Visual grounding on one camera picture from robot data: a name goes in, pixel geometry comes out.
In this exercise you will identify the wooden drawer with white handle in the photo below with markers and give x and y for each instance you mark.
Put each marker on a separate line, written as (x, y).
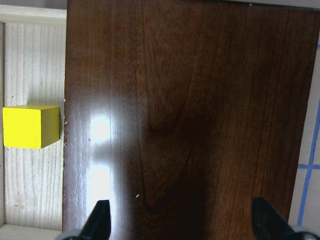
(32, 71)

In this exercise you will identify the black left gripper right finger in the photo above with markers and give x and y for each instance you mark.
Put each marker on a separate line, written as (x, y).
(268, 224)

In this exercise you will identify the dark wooden drawer cabinet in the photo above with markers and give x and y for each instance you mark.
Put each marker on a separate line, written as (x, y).
(180, 112)

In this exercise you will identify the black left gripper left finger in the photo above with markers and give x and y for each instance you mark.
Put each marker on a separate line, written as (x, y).
(97, 226)

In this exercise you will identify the yellow wooden block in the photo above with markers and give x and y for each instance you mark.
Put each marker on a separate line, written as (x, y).
(30, 126)

